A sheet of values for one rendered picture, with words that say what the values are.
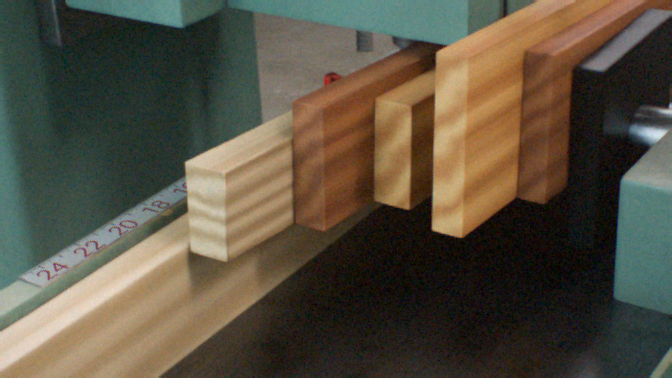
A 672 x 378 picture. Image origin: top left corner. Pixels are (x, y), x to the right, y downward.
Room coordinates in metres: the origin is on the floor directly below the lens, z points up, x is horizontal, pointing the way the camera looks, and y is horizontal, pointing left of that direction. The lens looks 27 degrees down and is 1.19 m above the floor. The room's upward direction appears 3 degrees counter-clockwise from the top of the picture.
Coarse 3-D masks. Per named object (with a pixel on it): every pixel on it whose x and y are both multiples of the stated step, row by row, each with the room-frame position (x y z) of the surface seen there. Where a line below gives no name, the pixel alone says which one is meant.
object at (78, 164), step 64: (0, 0) 0.59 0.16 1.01; (0, 64) 0.59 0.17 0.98; (64, 64) 0.62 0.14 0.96; (128, 64) 0.66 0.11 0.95; (192, 64) 0.70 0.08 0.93; (256, 64) 0.76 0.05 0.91; (0, 128) 0.59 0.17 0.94; (64, 128) 0.62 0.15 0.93; (128, 128) 0.65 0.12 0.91; (192, 128) 0.70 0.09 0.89; (0, 192) 0.59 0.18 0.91; (64, 192) 0.61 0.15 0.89; (128, 192) 0.65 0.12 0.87; (0, 256) 0.59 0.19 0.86
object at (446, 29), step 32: (256, 0) 0.58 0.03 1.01; (288, 0) 0.57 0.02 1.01; (320, 0) 0.56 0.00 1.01; (352, 0) 0.55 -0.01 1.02; (384, 0) 0.54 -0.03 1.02; (416, 0) 0.53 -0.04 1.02; (448, 0) 0.52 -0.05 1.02; (480, 0) 0.52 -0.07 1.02; (512, 0) 0.55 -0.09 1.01; (384, 32) 0.54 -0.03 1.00; (416, 32) 0.53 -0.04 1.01; (448, 32) 0.52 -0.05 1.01
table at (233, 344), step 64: (320, 256) 0.51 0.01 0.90; (384, 256) 0.51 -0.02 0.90; (448, 256) 0.50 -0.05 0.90; (512, 256) 0.50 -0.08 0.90; (576, 256) 0.50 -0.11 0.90; (256, 320) 0.46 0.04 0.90; (320, 320) 0.45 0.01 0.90; (384, 320) 0.45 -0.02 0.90; (448, 320) 0.45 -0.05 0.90; (512, 320) 0.45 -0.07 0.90; (576, 320) 0.44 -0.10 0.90; (640, 320) 0.44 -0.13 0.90
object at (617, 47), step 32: (640, 32) 0.54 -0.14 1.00; (608, 64) 0.50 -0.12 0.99; (640, 64) 0.53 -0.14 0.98; (576, 96) 0.50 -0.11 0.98; (608, 96) 0.50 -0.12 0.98; (640, 96) 0.53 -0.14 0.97; (576, 128) 0.50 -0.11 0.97; (608, 128) 0.50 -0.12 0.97; (640, 128) 0.52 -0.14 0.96; (576, 160) 0.50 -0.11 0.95; (608, 160) 0.50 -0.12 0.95; (576, 192) 0.50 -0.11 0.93; (608, 192) 0.50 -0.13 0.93; (576, 224) 0.50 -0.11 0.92; (608, 224) 0.50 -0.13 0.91
